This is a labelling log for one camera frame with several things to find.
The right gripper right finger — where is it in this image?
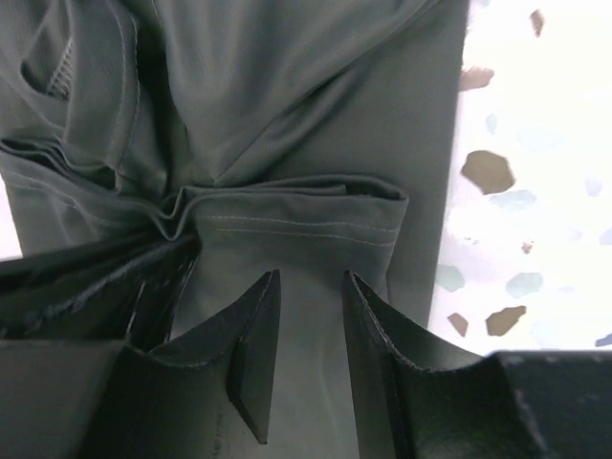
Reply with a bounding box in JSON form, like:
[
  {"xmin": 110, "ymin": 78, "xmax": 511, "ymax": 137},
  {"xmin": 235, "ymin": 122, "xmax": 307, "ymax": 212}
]
[{"xmin": 342, "ymin": 273, "xmax": 611, "ymax": 458}]

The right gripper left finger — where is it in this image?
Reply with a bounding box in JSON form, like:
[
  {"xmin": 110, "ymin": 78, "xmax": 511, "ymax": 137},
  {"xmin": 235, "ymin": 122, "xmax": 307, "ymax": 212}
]
[{"xmin": 1, "ymin": 271, "xmax": 281, "ymax": 458}]

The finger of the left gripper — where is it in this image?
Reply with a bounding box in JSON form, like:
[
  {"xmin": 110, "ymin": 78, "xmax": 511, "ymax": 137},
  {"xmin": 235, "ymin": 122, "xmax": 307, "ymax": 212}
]
[{"xmin": 1, "ymin": 233, "xmax": 200, "ymax": 351}]

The dark grey t shirt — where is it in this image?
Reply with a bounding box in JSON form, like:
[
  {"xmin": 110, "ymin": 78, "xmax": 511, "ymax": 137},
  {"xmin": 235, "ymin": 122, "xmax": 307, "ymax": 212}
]
[{"xmin": 1, "ymin": 1, "xmax": 468, "ymax": 458}]

